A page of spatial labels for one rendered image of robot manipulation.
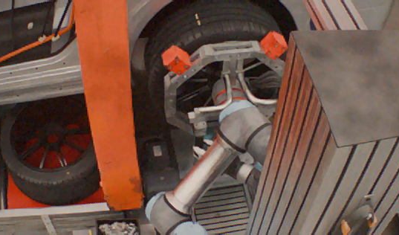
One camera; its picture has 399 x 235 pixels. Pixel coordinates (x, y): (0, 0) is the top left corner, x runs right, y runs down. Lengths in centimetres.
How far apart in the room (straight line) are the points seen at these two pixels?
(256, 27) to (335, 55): 137
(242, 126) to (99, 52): 49
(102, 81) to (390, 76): 108
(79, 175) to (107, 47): 106
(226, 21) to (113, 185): 82
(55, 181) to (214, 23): 106
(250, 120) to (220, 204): 135
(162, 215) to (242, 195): 127
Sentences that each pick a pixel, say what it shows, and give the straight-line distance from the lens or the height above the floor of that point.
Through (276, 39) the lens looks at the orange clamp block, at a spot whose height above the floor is 116.
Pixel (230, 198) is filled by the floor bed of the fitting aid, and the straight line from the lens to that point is 304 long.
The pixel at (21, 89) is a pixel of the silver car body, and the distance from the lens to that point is 251.
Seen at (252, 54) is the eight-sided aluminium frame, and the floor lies 110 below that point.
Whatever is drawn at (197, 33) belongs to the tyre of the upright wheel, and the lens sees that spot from 219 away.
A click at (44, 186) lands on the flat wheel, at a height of 48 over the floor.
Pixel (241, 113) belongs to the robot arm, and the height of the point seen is 133.
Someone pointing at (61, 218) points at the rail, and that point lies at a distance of 264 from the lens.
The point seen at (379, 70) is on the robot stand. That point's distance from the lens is 90.
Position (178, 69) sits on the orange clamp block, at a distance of 217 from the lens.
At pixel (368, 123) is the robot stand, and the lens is 81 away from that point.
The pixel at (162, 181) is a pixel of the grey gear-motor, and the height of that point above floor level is 41.
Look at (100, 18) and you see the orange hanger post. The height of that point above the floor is 163.
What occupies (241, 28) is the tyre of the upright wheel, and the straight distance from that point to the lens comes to 221.
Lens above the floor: 262
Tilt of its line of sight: 51 degrees down
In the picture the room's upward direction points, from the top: 3 degrees clockwise
